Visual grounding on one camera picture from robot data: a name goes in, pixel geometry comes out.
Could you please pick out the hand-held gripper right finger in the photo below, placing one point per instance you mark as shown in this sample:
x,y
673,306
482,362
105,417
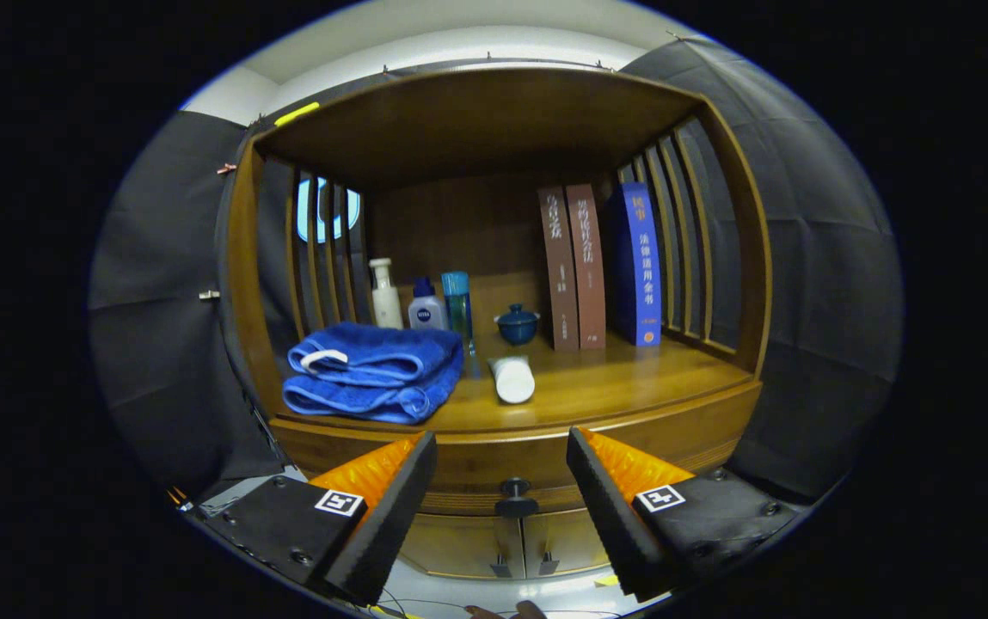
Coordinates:
x,y
614,524

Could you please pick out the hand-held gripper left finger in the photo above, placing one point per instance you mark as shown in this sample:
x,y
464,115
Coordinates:
x,y
395,520

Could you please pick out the white tube with green end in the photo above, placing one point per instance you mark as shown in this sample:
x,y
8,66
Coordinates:
x,y
512,380

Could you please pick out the wooden cabinet door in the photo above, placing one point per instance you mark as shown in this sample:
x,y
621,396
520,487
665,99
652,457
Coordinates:
x,y
562,542
459,542

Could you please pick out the wooden countertop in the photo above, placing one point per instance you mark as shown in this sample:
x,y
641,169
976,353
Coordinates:
x,y
597,387

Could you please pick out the wooden cabinet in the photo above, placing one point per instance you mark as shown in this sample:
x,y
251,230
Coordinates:
x,y
476,129

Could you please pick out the yellow tape piece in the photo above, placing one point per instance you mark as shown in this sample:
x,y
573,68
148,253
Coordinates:
x,y
606,580

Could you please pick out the folded blue towel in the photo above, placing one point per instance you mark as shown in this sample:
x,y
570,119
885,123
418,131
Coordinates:
x,y
373,344

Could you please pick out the white bottle with blue cap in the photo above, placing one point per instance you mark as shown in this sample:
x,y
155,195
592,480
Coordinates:
x,y
426,314

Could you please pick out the white pump bottle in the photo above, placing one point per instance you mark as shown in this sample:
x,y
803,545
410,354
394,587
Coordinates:
x,y
386,305

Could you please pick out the blue lidded teacup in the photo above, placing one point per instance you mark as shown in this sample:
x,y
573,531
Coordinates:
x,y
517,327

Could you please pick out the clear teal bottle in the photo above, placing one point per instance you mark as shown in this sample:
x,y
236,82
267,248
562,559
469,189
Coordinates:
x,y
457,305

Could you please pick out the light brown book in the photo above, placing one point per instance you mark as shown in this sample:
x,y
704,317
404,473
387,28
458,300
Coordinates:
x,y
588,266

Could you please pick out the blue book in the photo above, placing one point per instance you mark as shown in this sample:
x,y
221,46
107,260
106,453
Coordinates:
x,y
640,266

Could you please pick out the dark brown book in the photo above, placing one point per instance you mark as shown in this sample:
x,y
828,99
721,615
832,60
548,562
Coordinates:
x,y
559,266

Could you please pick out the black backdrop cloth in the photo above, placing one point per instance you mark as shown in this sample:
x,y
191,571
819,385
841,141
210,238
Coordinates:
x,y
150,344

